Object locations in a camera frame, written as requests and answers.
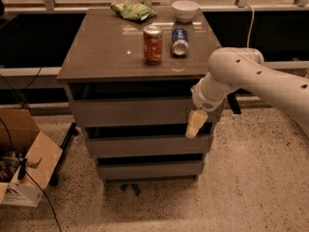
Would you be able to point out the cardboard box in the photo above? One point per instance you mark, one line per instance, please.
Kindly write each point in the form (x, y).
(29, 158)

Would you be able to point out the grey drawer cabinet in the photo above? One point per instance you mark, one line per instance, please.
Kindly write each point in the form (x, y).
(106, 63)

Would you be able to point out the grey bottom drawer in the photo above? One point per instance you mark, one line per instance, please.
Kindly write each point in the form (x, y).
(145, 171)

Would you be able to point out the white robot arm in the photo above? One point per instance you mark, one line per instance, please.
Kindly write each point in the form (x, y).
(232, 68)

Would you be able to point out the grey top drawer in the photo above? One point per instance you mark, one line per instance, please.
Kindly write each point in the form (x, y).
(116, 113)

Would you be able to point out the grey middle drawer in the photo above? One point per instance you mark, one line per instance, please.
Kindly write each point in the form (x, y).
(148, 146)

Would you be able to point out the black bar on floor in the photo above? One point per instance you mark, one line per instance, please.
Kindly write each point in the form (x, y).
(72, 131)

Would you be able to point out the blue soda can lying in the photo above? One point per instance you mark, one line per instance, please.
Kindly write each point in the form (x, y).
(179, 42)

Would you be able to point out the red soda can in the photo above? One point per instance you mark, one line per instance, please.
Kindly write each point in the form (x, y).
(152, 35)

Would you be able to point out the white bowl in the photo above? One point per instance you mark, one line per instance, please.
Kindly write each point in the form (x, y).
(184, 11)

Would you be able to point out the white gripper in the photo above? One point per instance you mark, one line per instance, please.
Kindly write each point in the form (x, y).
(204, 101)

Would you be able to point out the green chip bag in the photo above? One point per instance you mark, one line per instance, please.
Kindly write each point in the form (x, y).
(134, 11)

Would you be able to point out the grey drawer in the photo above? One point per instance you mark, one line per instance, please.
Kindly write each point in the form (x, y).
(145, 171)
(148, 146)
(116, 113)

